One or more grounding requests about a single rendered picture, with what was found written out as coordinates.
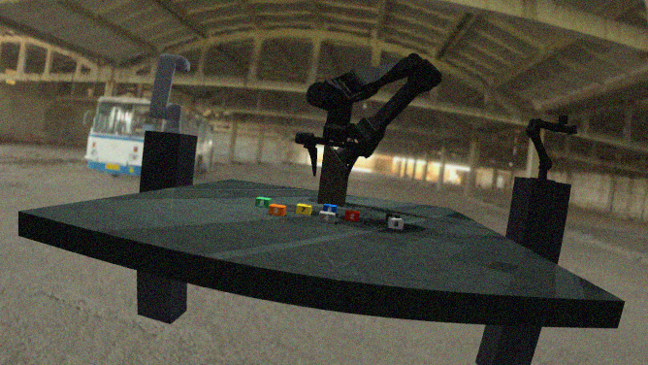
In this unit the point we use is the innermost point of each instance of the orange block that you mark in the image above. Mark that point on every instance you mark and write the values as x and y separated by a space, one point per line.
277 210

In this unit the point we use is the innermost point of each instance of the green block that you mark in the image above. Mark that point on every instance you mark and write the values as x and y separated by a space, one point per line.
263 202

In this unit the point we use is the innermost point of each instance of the blue block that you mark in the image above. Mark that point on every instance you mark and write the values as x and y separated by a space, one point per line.
330 208

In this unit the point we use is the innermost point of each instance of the yellow block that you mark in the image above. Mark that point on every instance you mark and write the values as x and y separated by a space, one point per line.
304 209

